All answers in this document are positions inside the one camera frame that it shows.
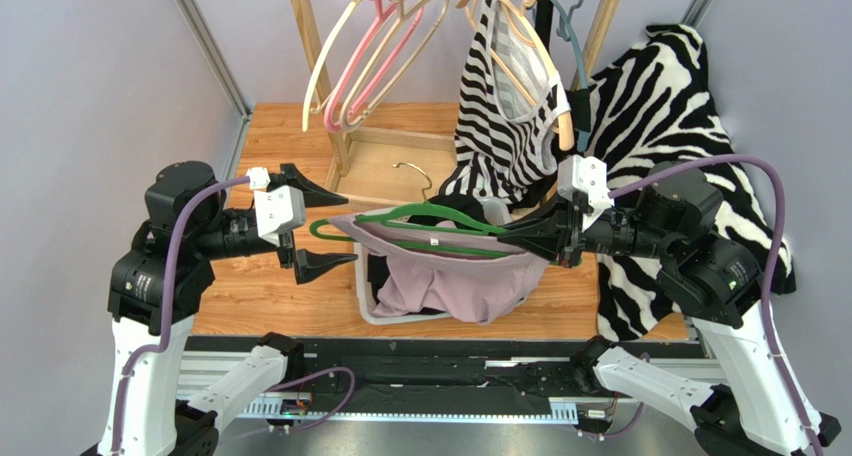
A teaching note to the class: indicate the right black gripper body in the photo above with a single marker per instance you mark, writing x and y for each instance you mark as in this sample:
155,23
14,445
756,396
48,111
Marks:
569,232

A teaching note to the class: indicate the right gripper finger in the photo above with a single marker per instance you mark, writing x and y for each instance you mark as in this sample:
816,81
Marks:
551,223
551,247

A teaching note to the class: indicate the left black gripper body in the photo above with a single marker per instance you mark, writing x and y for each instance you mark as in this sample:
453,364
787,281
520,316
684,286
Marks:
286,246

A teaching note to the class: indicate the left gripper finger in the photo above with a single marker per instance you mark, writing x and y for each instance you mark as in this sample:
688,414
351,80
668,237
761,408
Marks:
308,266
314,195

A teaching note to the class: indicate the black tank top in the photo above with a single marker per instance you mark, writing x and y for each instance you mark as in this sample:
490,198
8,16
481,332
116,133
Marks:
378,272

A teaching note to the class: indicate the mauve pink tank top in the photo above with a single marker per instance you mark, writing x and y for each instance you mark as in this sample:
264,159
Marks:
470,290

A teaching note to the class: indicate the green hanger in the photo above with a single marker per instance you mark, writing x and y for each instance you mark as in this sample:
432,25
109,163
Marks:
417,227

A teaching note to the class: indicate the light pink hanger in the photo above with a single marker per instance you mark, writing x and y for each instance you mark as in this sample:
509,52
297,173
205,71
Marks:
433,16

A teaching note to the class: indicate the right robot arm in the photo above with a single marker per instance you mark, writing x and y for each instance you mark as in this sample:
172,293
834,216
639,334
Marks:
759,409

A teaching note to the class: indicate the striped tank top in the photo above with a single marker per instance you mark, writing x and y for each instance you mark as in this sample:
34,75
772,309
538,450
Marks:
512,110

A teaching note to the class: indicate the grey blue hanger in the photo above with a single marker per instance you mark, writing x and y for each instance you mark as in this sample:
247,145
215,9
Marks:
581,95

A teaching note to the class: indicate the white plastic basket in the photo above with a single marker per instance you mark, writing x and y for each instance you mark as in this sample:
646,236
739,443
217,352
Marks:
496,213

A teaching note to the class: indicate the zebra print blanket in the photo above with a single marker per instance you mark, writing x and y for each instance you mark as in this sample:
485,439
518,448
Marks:
651,105

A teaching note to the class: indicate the wooden clothes rack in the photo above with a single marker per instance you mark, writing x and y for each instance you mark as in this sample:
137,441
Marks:
360,168

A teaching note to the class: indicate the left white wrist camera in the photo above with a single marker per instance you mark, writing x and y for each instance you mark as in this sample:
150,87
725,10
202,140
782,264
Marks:
265,186

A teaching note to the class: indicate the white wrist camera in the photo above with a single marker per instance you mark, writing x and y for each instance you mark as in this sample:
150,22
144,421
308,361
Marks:
585,177
265,186

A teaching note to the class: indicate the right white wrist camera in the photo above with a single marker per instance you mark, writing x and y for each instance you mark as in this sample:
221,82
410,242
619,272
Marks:
585,177

